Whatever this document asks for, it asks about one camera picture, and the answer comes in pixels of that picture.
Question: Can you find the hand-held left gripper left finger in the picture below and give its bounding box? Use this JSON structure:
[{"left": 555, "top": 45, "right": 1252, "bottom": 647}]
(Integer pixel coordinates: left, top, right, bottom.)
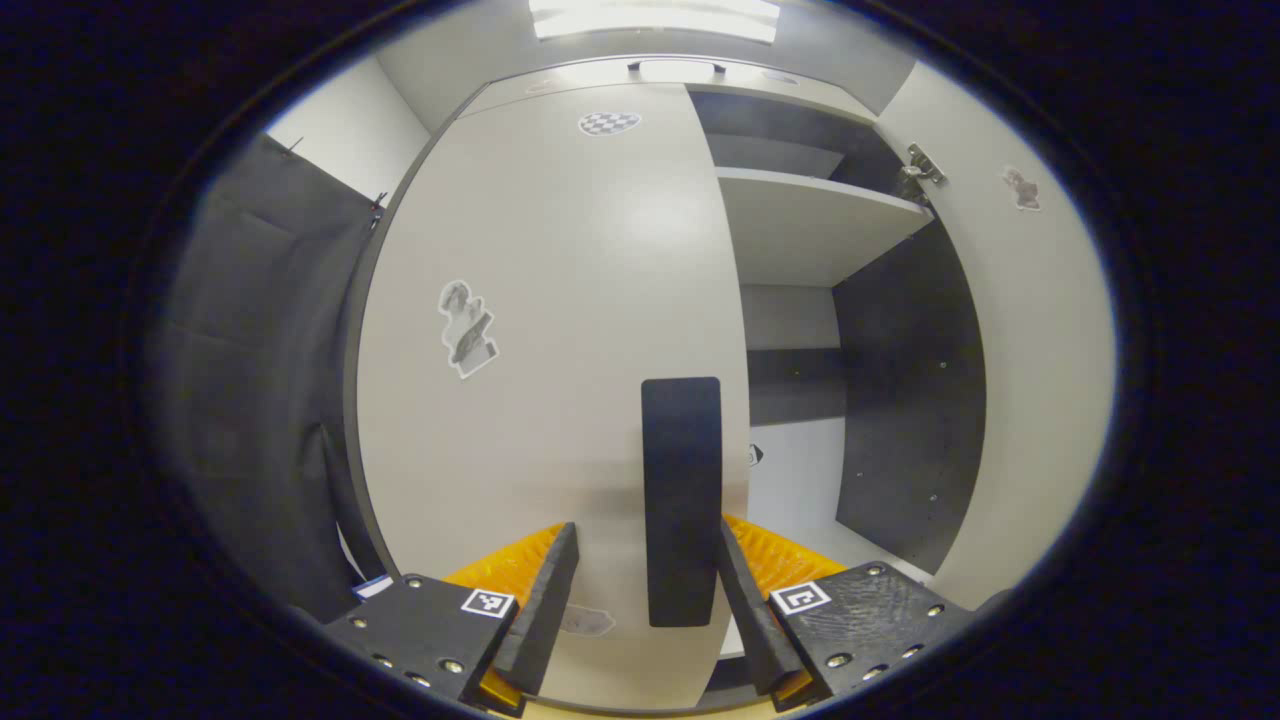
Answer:
[{"left": 322, "top": 520, "right": 581, "bottom": 719}]

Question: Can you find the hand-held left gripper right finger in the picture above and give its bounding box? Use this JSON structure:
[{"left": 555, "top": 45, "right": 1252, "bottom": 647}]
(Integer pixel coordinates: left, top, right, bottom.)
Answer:
[{"left": 715, "top": 513, "right": 976, "bottom": 713}]

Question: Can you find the black door handle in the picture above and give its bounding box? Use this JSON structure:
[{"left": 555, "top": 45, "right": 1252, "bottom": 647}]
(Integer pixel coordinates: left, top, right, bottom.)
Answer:
[{"left": 640, "top": 377, "right": 723, "bottom": 629}]

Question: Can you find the grey double-door shoe cabinet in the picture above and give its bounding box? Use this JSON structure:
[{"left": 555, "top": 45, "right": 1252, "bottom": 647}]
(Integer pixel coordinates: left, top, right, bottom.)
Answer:
[{"left": 342, "top": 55, "right": 991, "bottom": 716}]

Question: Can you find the grey cabinet door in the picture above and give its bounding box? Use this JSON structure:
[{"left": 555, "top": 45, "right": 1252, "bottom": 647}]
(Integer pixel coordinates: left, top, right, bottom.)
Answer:
[
  {"left": 875, "top": 60, "right": 1118, "bottom": 611},
  {"left": 355, "top": 83, "right": 753, "bottom": 713}
]

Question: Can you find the grey cabinet shelf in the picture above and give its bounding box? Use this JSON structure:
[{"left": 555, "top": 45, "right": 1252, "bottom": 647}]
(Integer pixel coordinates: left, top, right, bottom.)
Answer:
[
  {"left": 750, "top": 515, "right": 936, "bottom": 586},
  {"left": 715, "top": 166, "right": 936, "bottom": 289}
]

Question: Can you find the metal door hinge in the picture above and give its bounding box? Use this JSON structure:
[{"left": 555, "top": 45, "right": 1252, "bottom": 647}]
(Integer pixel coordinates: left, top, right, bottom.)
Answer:
[{"left": 900, "top": 143, "right": 949, "bottom": 206}]

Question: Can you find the grey cabinet drawer front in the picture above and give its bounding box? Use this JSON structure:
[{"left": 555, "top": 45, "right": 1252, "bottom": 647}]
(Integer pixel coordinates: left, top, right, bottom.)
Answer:
[{"left": 460, "top": 55, "right": 881, "bottom": 121}]

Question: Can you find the black backdrop cloth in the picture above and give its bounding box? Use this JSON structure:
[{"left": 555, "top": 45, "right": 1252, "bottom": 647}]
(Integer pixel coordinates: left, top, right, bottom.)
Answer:
[{"left": 150, "top": 135, "right": 391, "bottom": 621}]

